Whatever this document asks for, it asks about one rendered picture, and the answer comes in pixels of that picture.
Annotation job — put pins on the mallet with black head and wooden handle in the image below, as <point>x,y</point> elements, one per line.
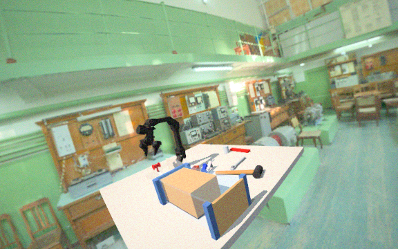
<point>256,173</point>

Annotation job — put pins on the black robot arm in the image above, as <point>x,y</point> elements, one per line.
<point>174,125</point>

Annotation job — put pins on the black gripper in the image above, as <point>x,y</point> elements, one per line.
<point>155,144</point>

